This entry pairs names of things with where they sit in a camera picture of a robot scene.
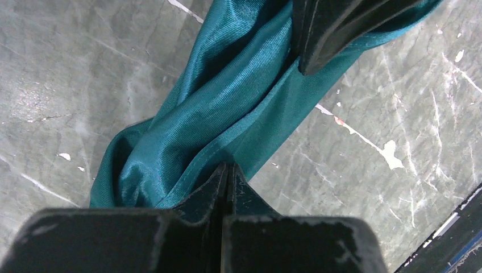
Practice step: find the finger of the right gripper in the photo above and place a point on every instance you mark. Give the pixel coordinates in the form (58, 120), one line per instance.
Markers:
(303, 14)
(359, 25)

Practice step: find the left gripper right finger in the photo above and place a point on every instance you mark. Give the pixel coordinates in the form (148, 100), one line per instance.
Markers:
(256, 238)

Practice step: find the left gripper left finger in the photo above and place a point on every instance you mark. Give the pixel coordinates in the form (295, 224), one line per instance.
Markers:
(186, 238)

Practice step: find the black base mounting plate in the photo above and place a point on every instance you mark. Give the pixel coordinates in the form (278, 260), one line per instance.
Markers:
(455, 246)

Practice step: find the teal cloth napkin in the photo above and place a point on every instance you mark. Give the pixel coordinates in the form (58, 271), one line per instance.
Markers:
(239, 98)

